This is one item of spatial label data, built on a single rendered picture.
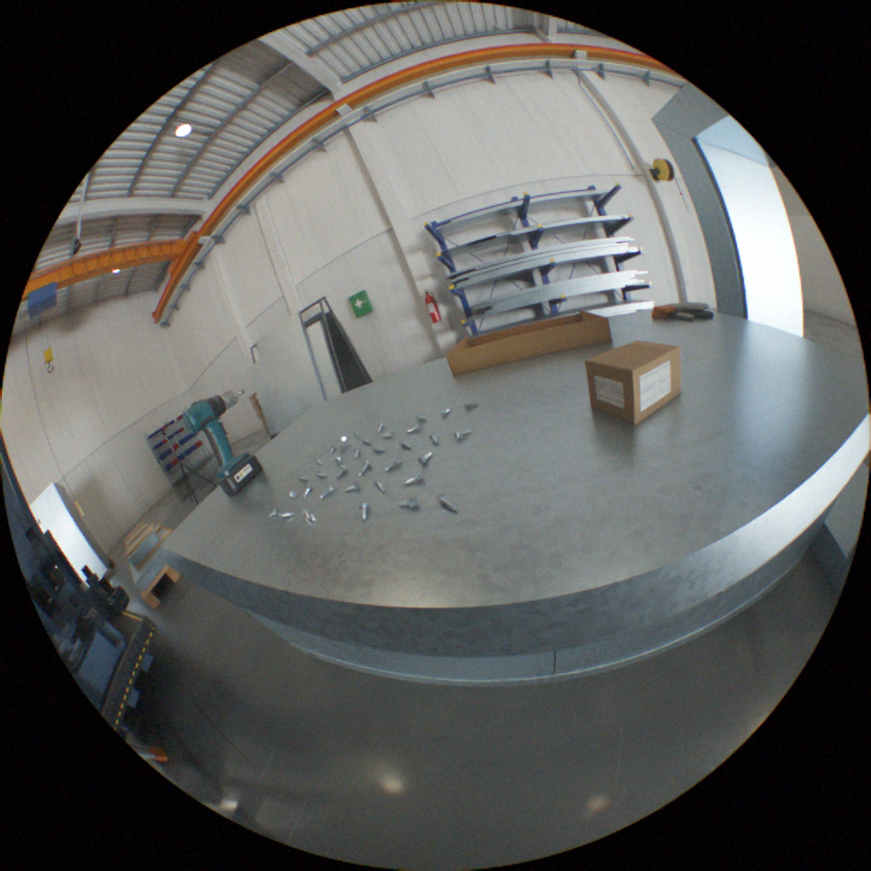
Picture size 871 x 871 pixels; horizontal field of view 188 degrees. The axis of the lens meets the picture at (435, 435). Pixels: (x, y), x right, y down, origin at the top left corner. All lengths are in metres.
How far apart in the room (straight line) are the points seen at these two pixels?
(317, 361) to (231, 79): 7.07
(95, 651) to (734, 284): 3.06
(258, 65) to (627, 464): 7.95
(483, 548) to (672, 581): 0.14
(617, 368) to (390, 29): 8.04
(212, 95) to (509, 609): 8.21
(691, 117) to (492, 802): 2.11
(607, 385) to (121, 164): 9.00
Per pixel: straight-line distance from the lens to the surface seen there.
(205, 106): 8.26
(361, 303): 5.29
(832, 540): 1.26
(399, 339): 5.22
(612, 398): 0.32
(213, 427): 0.70
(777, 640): 1.07
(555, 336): 0.66
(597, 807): 0.86
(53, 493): 6.97
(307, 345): 3.39
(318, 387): 3.29
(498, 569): 0.19
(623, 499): 0.22
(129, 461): 11.24
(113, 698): 1.67
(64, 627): 1.72
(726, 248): 1.38
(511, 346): 0.66
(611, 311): 4.11
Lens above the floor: 0.81
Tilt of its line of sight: 24 degrees down
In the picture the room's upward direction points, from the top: 22 degrees counter-clockwise
